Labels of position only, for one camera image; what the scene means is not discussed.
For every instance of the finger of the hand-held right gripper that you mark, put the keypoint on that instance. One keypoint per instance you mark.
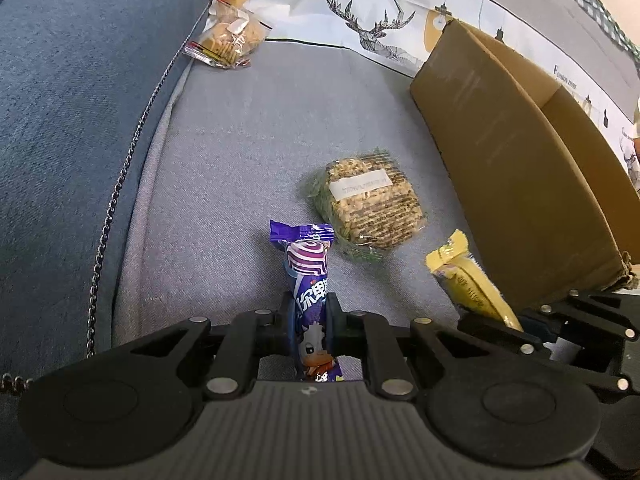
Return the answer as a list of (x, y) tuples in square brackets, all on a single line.
[(600, 310), (500, 332)]

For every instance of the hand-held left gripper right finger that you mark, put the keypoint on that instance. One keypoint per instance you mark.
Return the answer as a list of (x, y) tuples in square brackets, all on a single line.
[(334, 322)]

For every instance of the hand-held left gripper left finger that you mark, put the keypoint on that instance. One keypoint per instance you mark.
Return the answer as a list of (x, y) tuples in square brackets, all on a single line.
[(287, 322)]

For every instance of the purple snack packet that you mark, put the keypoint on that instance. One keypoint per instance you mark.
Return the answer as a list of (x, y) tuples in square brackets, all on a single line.
[(310, 285)]

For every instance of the yellow snack packet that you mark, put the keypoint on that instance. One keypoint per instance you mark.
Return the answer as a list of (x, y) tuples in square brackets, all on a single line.
[(470, 285)]

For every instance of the brown cardboard box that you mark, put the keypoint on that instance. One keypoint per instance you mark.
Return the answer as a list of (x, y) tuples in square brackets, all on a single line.
[(500, 160)]

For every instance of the clear oat cracker packet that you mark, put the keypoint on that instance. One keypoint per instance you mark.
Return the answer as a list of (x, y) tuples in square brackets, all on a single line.
[(367, 205)]

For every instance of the clear biscuit bag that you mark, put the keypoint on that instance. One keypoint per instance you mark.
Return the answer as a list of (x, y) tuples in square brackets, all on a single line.
[(227, 35)]

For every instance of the blue fabric sofa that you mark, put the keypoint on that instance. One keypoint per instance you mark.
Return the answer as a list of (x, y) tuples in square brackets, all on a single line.
[(75, 110)]

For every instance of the printed grey white sofa cover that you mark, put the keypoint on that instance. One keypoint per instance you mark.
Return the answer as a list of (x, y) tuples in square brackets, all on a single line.
[(310, 15)]

